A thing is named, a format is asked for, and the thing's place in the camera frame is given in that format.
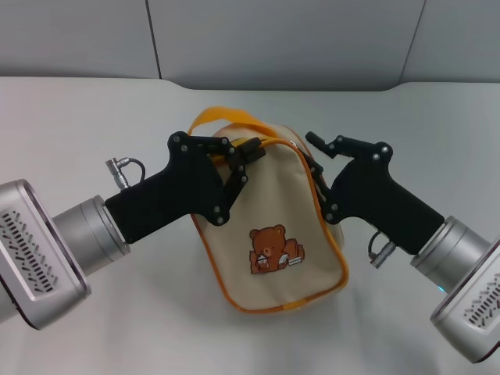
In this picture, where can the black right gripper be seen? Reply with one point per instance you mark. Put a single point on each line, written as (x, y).
(371, 195)

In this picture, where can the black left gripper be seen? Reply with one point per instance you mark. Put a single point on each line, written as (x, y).
(176, 195)

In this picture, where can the beige bear print zipper bag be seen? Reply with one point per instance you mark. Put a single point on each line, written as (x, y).
(273, 218)

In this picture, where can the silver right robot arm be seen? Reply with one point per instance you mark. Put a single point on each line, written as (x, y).
(461, 273)

